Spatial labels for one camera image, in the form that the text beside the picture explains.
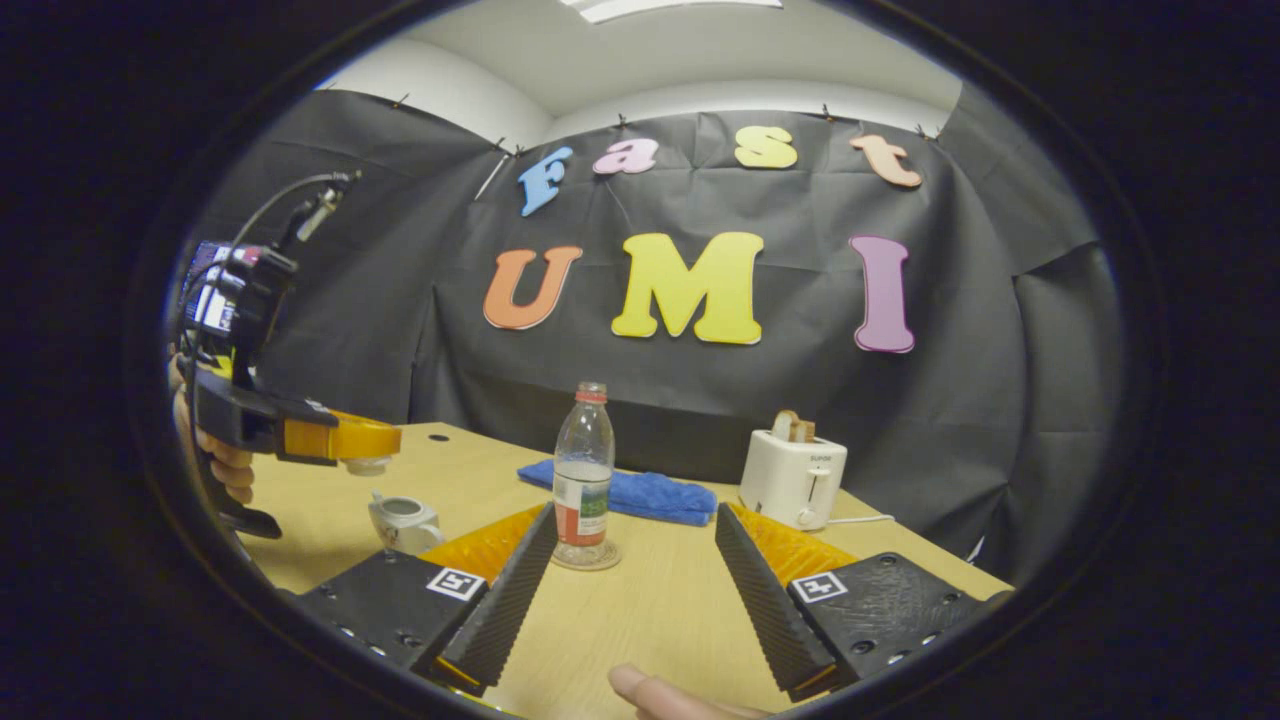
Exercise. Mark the white toaster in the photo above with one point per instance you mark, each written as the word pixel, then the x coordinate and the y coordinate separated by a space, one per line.
pixel 790 480

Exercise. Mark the white floral teacup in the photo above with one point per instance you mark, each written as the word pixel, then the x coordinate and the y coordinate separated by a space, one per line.
pixel 402 526

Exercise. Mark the blue towel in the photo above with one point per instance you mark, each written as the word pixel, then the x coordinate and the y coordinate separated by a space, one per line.
pixel 650 495

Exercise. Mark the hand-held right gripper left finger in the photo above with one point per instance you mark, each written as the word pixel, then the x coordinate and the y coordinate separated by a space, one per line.
pixel 510 590

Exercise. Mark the toasted bread slice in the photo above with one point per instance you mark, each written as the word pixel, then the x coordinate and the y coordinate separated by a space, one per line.
pixel 785 427
pixel 805 432

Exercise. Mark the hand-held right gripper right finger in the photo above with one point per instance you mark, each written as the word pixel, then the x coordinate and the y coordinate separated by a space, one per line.
pixel 765 600

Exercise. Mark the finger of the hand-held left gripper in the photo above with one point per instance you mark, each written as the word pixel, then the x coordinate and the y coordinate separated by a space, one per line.
pixel 340 438

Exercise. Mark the clear plastic water bottle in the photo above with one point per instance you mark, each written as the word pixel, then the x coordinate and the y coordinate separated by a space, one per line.
pixel 583 480

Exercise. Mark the ceiling light panel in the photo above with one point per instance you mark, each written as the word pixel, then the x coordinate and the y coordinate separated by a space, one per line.
pixel 670 8

